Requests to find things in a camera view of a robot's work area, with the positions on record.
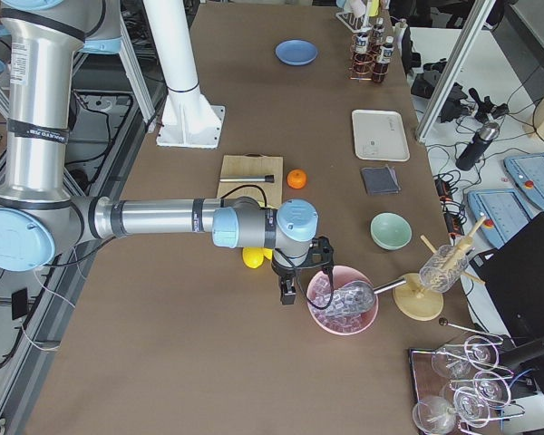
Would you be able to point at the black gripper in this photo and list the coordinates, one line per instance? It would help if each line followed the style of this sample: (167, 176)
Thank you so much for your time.
(284, 271)

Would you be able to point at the blue plate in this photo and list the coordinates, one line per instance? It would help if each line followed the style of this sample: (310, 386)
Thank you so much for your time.
(296, 52)

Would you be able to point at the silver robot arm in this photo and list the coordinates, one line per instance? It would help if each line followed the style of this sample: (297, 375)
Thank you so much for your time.
(39, 219)

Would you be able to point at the pink bowl with ice cubes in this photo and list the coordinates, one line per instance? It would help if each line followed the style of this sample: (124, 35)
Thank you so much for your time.
(318, 291)

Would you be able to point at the yellow lemon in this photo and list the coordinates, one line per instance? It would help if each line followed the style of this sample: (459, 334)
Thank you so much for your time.
(253, 257)
(267, 253)

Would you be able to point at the metal ice scoop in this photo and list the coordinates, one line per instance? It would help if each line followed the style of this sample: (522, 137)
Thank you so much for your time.
(357, 297)

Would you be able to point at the orange mandarin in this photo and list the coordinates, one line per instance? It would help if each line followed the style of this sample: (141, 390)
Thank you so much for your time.
(297, 178)

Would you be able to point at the steel muddler with black tip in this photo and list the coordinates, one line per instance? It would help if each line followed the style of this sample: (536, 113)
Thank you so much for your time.
(268, 178)

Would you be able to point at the mint green bowl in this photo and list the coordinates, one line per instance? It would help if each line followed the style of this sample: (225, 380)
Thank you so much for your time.
(390, 231)

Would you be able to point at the wooden cutting board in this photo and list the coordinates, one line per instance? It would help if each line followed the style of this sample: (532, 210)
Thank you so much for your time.
(253, 165)

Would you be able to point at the wooden cup rack stand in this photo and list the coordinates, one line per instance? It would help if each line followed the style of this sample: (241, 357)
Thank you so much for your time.
(419, 303)

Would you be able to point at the grey folded cloth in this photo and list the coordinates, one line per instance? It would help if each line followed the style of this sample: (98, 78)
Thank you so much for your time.
(380, 181)

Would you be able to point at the clear textured glass cup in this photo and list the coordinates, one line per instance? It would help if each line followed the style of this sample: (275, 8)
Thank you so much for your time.
(443, 269)

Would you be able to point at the cream rabbit tray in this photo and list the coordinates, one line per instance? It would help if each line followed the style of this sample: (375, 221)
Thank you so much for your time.
(379, 136)

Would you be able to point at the wine glass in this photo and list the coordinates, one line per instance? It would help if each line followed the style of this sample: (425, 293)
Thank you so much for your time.
(450, 362)
(481, 353)
(434, 415)
(492, 388)

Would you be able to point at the blue teach pendant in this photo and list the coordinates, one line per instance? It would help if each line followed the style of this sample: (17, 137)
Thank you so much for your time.
(506, 213)
(527, 172)

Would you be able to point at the dark tea bottle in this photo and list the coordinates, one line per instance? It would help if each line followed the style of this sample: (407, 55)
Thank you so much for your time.
(382, 60)
(377, 34)
(361, 58)

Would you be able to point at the black thermos bottle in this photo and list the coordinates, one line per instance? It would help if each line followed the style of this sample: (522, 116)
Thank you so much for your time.
(480, 141)

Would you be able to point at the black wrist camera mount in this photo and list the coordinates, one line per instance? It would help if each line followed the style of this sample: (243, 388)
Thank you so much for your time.
(320, 253)

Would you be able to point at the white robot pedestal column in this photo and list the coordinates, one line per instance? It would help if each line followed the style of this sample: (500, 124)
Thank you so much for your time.
(188, 119)

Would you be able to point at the copper wire bottle rack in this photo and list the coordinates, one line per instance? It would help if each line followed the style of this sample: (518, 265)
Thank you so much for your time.
(370, 57)

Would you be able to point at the aluminium frame post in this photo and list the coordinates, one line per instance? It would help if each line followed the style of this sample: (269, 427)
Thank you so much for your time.
(467, 37)

